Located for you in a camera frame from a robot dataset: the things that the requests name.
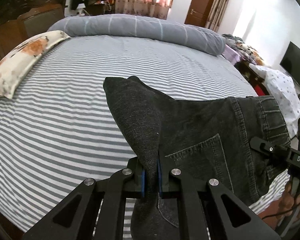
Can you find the black denim pants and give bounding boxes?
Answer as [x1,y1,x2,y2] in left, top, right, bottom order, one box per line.
[103,76,290,239]

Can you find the person's right hand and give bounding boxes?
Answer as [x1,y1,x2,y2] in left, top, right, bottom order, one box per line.
[278,182,300,222]

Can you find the white dotted cloth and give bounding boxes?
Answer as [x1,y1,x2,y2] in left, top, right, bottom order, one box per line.
[249,63,300,139]

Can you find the grey white striped bed sheet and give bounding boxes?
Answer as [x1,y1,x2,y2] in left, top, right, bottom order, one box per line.
[0,36,289,231]

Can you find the pile of colourful clothes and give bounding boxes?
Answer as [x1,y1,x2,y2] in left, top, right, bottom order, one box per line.
[222,34,264,66]

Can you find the grey rolled duvet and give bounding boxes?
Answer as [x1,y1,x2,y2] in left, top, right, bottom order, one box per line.
[48,14,225,56]

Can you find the door side curtain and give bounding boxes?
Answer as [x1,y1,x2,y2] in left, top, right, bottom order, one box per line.
[205,0,229,32]

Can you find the brown wooden door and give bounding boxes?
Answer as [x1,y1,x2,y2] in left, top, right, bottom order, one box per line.
[185,0,214,27]

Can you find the floral pillow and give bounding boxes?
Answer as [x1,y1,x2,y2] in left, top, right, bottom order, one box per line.
[0,30,70,99]

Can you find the dark wooden headboard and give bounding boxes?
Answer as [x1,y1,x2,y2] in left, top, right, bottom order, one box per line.
[0,0,66,60]

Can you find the black cable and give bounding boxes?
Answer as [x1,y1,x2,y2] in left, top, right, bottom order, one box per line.
[261,189,300,221]

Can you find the black wall television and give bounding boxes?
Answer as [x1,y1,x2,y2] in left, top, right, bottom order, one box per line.
[280,42,300,86]

